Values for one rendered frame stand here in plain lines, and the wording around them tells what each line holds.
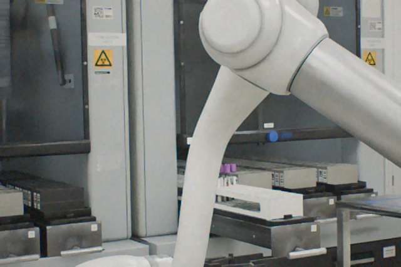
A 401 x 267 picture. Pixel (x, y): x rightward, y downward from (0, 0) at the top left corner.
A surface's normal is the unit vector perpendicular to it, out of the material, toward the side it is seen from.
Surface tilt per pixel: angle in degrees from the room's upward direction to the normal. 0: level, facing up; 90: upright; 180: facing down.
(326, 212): 90
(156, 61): 90
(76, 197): 90
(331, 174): 90
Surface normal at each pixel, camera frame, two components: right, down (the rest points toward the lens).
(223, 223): -0.87, 0.04
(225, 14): -0.41, 0.00
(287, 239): 0.50, 0.04
